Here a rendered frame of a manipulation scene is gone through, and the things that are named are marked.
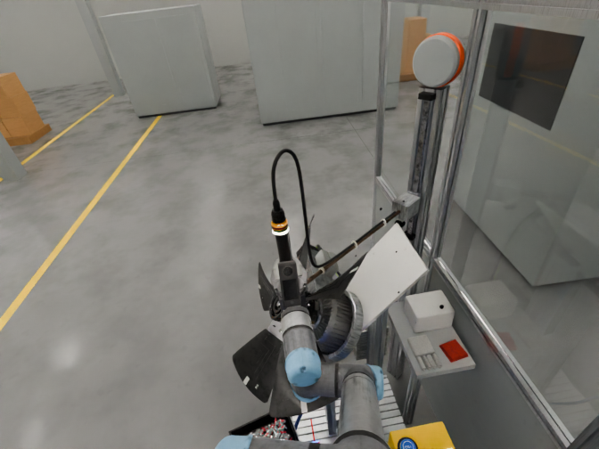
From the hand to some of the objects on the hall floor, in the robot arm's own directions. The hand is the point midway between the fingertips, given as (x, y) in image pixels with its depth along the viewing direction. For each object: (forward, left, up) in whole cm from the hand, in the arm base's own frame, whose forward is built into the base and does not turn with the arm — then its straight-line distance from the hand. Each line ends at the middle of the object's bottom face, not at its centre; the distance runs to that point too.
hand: (285, 259), depth 97 cm
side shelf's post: (+4, -54, -149) cm, 158 cm away
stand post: (+9, -10, -148) cm, 149 cm away
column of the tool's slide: (+34, -60, -149) cm, 164 cm away
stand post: (+8, -33, -148) cm, 152 cm away
